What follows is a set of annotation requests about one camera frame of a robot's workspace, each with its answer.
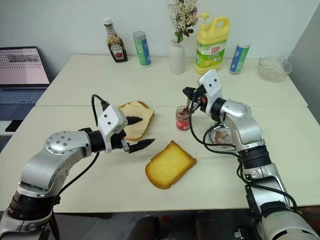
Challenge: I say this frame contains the open laptop computer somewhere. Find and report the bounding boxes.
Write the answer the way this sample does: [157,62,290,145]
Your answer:
[0,45,51,114]

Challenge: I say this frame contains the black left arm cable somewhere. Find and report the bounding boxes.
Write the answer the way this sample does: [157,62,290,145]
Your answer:
[49,94,111,240]

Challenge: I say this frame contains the toasted golden bread slice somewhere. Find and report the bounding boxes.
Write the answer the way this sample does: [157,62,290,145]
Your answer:
[145,140,198,190]

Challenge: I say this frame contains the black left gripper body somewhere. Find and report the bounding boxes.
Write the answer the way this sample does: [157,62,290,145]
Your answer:
[110,129,131,154]

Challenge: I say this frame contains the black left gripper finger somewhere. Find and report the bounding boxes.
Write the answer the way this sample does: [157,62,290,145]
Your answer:
[126,138,156,154]
[125,115,144,126]

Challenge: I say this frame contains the brown crust bread slice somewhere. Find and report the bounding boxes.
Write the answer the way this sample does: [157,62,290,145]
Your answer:
[117,100,150,111]

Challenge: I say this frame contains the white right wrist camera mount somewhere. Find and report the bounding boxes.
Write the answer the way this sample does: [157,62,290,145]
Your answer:
[198,69,225,115]

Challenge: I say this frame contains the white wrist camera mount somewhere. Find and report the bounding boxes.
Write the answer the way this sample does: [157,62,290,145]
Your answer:
[96,105,129,154]
[198,69,225,115]

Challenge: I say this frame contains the scalloped clear glass bowl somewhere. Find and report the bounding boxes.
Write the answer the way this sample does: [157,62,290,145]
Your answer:
[258,55,293,83]

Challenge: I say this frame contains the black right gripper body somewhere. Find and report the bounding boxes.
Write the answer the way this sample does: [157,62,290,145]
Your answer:
[190,84,209,114]

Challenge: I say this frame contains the dark rounded shape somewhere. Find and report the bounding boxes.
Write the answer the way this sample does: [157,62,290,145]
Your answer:
[128,214,162,240]

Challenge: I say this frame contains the large pale bread slice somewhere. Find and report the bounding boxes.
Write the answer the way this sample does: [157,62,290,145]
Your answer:
[122,109,156,141]

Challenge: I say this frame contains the small clear glass bowl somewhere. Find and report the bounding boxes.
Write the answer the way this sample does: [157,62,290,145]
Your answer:
[208,122,239,153]

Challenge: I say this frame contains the small glass jam jar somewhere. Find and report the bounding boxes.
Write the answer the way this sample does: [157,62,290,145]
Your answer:
[175,105,192,132]

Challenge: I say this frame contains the blue green cylinder canister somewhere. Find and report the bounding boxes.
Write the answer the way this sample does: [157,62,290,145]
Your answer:
[229,41,251,76]
[132,30,153,69]

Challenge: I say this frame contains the yellow dish soap pump bottle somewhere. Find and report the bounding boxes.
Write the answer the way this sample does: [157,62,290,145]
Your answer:
[195,12,230,76]

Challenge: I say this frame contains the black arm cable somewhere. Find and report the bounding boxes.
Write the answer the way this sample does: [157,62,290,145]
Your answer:
[49,94,111,240]
[188,104,248,182]

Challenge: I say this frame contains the pinkish food pieces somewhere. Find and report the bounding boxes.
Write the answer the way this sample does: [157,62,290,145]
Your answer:
[214,129,233,146]

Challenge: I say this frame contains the dried flower bouquet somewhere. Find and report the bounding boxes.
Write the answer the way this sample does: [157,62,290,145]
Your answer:
[166,0,199,44]

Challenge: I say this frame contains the white ceramic vase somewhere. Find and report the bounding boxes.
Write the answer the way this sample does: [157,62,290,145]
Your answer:
[168,38,186,75]

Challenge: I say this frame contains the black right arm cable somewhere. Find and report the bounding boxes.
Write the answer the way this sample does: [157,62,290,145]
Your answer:
[188,104,248,182]

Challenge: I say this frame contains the ketchup bottle with white cap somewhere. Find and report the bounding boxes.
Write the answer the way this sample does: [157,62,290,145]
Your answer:
[102,17,129,64]

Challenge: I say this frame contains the flat black phone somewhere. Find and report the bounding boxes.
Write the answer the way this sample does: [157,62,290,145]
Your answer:
[4,119,24,133]

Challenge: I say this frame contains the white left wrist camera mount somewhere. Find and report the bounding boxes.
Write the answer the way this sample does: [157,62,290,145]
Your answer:
[96,105,129,154]

